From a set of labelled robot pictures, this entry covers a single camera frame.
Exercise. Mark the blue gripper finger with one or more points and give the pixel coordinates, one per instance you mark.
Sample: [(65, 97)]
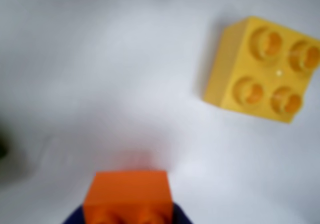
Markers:
[(75, 216)]

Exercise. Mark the orange 2x2 block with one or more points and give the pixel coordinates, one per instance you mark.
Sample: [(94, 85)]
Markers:
[(127, 191)]

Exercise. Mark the yellow 2x2 block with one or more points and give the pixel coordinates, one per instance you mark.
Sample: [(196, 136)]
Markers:
[(230, 71)]

